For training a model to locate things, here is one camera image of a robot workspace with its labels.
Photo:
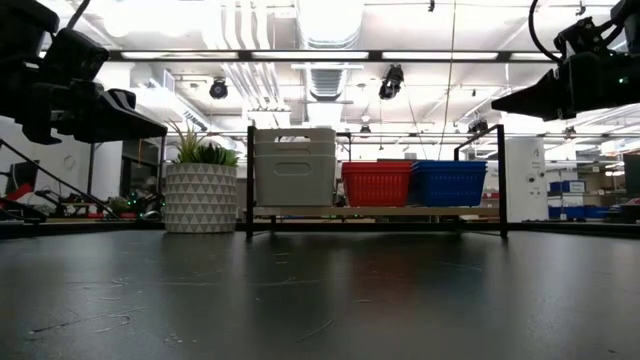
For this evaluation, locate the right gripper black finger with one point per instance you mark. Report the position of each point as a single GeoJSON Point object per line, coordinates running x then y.
{"type": "Point", "coordinates": [540, 104]}
{"type": "Point", "coordinates": [550, 80]}

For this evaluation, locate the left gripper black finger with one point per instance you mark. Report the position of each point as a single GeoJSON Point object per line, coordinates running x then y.
{"type": "Point", "coordinates": [125, 125]}
{"type": "Point", "coordinates": [120, 98]}

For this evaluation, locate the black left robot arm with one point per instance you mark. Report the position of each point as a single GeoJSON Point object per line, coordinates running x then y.
{"type": "Point", "coordinates": [20, 25]}

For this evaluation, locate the black ceiling spotlight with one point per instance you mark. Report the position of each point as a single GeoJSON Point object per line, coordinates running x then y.
{"type": "Point", "coordinates": [391, 82]}
{"type": "Point", "coordinates": [218, 89]}
{"type": "Point", "coordinates": [477, 125]}

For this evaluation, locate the black computer monitor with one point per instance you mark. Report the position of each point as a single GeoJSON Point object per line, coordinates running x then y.
{"type": "Point", "coordinates": [27, 175]}

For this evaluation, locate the white pillar with signs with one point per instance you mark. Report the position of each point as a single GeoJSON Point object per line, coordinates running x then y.
{"type": "Point", "coordinates": [525, 190]}

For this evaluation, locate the blue storage bin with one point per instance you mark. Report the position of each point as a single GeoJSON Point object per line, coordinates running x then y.
{"type": "Point", "coordinates": [580, 212]}
{"type": "Point", "coordinates": [570, 186]}

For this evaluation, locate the red chair part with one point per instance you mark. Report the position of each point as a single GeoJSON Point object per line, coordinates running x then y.
{"type": "Point", "coordinates": [17, 192]}

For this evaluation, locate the succulent in patterned white pot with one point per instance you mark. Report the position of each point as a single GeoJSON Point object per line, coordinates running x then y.
{"type": "Point", "coordinates": [200, 200]}

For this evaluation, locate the black table mat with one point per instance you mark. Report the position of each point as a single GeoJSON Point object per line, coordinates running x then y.
{"type": "Point", "coordinates": [300, 300]}

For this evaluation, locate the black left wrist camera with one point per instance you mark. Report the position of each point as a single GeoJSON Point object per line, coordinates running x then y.
{"type": "Point", "coordinates": [75, 55]}

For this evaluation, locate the wooden shelf with black frame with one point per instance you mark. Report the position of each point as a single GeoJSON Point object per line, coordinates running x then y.
{"type": "Point", "coordinates": [375, 211]}

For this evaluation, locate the white ceiling air duct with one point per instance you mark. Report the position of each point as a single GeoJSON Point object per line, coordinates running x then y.
{"type": "Point", "coordinates": [327, 20]}

